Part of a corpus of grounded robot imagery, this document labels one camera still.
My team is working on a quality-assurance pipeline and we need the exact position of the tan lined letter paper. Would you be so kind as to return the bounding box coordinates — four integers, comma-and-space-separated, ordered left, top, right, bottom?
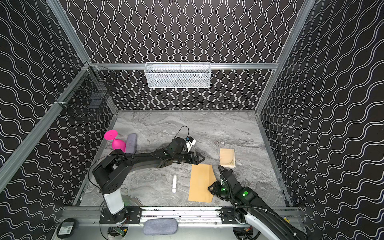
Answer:
220, 149, 236, 168

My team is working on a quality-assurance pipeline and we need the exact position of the brown manila envelope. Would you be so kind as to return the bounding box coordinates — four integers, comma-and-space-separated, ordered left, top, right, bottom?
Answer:
189, 164, 216, 203

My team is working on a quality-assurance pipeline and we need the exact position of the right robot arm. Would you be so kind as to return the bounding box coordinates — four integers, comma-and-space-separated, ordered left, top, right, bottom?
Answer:
208, 165, 309, 240

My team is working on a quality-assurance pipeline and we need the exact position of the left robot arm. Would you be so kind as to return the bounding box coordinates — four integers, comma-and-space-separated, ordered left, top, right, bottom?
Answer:
92, 136, 205, 215

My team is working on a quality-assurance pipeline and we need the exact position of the white glue stick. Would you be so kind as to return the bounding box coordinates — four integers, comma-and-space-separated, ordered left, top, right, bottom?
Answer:
172, 175, 178, 193

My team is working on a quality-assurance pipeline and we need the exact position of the magenta plastic goblet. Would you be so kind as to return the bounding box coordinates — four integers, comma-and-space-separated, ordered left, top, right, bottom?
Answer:
104, 130, 126, 152

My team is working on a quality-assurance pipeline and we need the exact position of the grey fabric pouch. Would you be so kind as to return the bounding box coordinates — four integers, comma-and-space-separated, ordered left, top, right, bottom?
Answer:
143, 218, 178, 236

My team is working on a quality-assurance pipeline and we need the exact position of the aluminium back crossbar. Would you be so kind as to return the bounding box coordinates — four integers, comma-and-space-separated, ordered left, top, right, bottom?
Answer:
92, 63, 278, 71

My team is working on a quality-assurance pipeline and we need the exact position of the black round device with label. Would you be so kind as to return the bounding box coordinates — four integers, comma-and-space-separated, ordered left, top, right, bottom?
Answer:
56, 218, 78, 239

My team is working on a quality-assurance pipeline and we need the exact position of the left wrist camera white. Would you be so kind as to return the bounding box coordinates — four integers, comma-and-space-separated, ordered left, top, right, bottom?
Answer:
186, 136, 196, 153

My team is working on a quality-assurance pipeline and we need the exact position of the white wire basket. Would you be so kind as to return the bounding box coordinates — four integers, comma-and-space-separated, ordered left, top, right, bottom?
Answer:
144, 67, 212, 89

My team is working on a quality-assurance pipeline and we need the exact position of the black wire basket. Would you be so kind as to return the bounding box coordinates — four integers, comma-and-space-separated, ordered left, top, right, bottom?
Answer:
59, 66, 118, 123

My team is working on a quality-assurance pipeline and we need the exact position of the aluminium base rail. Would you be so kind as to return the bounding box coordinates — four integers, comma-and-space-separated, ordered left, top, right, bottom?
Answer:
61, 207, 238, 227

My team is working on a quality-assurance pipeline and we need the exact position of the aluminium left side rail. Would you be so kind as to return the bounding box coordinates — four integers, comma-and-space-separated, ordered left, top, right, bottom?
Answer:
1, 63, 90, 191

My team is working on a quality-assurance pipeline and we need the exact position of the aluminium corner post left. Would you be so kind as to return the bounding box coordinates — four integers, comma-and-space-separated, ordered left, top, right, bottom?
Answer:
46, 0, 91, 64

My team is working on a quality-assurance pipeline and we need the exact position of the aluminium corner post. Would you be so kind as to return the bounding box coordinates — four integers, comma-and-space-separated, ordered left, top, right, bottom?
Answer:
46, 0, 91, 64
255, 0, 316, 115

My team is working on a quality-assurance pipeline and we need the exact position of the aluminium corner post right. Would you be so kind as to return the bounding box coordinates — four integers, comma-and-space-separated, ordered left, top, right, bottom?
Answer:
255, 0, 316, 115

